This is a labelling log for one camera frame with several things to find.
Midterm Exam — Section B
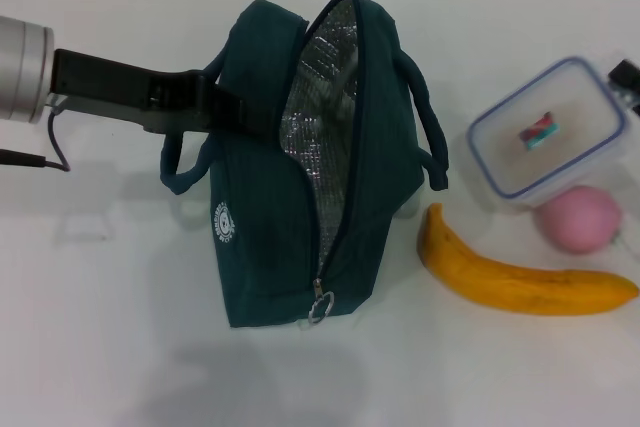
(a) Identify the dark teal insulated lunch bag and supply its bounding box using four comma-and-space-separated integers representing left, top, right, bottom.
158, 0, 450, 331

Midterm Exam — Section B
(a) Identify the pink toy peach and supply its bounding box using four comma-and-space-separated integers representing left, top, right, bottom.
533, 185, 626, 255

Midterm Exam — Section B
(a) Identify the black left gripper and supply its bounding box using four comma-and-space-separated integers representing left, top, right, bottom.
51, 48, 284, 142

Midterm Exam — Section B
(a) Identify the left arm cable with plug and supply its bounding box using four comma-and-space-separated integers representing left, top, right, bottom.
0, 110, 72, 174

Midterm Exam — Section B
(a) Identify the clear food container blue seal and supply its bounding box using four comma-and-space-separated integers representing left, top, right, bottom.
466, 55, 631, 211

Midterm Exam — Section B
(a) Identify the yellow banana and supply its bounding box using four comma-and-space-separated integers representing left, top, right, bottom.
416, 202, 640, 318

